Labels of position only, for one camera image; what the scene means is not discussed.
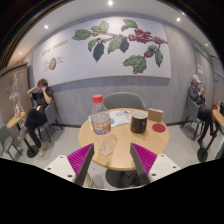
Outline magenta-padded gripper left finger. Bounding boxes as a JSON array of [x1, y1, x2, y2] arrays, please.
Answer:
[[44, 143, 95, 188]]

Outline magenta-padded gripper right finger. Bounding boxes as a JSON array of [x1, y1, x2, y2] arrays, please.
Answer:
[[129, 142, 183, 186]]

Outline clear red-capped water bottle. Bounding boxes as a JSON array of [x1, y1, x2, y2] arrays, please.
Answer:
[[88, 94, 119, 157]]

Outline dark brown mug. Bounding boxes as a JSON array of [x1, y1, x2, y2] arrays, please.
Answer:
[[130, 110, 149, 135]]

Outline small brown cardboard box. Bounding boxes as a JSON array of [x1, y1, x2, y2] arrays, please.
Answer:
[[147, 107, 164, 123]]

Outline grey chair with black legs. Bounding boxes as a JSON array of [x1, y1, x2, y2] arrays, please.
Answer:
[[181, 96, 205, 141], [0, 123, 23, 161], [36, 99, 64, 143]]

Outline person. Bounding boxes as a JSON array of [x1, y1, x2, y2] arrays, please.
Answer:
[[187, 74, 218, 148], [19, 78, 55, 158]]

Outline small round wooden side table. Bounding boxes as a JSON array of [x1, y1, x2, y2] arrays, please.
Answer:
[[6, 111, 39, 158], [197, 109, 224, 163]]

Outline white printed paper sheet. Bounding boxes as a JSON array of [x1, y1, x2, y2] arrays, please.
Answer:
[[88, 109, 133, 132]]

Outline red container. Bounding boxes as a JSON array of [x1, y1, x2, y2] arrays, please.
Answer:
[[212, 103, 218, 123]]

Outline grey upholstered armchair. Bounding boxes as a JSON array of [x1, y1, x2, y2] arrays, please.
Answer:
[[102, 91, 147, 112]]

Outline blue-framed notice board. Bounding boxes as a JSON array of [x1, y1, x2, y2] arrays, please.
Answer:
[[210, 55, 224, 78]]

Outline round ceiling spotlights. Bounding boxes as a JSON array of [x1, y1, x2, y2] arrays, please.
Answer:
[[18, 0, 209, 56]]

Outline dark round table pedestal base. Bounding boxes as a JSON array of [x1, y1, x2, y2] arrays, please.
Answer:
[[105, 168, 140, 189]]

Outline brown wooden wall shelf unit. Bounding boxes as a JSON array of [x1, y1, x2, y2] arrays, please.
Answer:
[[0, 64, 31, 124]]

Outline coffee plant wall mural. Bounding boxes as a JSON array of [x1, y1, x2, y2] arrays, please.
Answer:
[[32, 16, 172, 87]]

